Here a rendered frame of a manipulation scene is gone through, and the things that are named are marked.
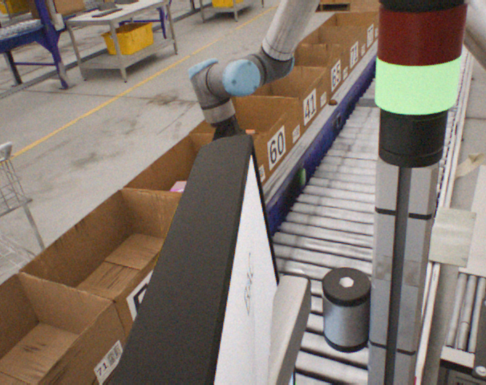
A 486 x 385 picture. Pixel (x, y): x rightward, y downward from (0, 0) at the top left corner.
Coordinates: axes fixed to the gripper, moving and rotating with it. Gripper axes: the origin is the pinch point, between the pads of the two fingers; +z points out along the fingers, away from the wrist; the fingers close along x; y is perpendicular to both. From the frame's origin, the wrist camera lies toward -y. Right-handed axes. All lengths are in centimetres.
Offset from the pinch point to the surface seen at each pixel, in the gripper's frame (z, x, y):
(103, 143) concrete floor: 42, 260, 184
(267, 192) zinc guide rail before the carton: 11.8, -0.2, 12.7
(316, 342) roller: 33, -26, -31
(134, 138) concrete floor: 48, 237, 202
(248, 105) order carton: -6, 23, 59
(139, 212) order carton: -2.6, 24.9, -19.7
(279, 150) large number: 6.1, 2.1, 34.0
